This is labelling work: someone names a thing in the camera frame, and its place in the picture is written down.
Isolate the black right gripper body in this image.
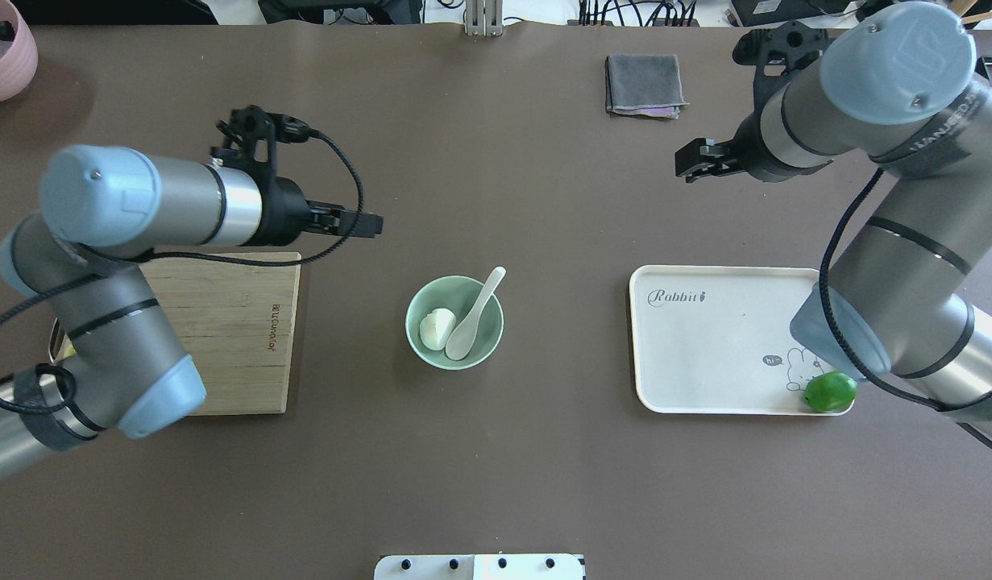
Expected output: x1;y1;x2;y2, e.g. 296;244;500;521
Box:
708;21;831;183

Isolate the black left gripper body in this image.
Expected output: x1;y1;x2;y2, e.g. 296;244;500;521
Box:
210;106;359;247

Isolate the white steamed bun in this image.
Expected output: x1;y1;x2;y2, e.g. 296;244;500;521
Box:
418;308;458;351

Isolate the white ceramic spoon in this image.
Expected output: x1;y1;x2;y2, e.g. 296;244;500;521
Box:
444;267;506;361

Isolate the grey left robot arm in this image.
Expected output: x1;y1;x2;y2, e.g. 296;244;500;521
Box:
0;106;383;481

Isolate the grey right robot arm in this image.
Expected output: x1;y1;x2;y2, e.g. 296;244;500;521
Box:
675;1;992;450

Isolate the light green bowl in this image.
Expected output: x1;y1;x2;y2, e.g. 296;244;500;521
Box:
405;267;505;371

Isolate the grey folded cloth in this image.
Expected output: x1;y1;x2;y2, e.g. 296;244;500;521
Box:
604;54;690;120

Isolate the bamboo cutting board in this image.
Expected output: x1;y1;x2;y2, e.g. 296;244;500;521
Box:
141;259;301;417

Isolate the cream rabbit print tray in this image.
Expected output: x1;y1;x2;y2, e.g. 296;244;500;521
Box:
627;265;831;417

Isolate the wooden mug tree stand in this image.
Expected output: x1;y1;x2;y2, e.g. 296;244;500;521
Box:
948;1;992;25

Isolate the green lime fruit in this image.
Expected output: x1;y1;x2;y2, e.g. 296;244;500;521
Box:
803;371;859;412

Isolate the pink bucket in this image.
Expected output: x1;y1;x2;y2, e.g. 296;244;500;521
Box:
0;1;39;103

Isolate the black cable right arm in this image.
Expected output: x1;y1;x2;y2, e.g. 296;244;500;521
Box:
818;165;992;413

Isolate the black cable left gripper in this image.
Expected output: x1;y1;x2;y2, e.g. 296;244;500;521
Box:
0;117;366;416

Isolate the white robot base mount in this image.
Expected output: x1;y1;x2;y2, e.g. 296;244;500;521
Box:
373;552;587;579

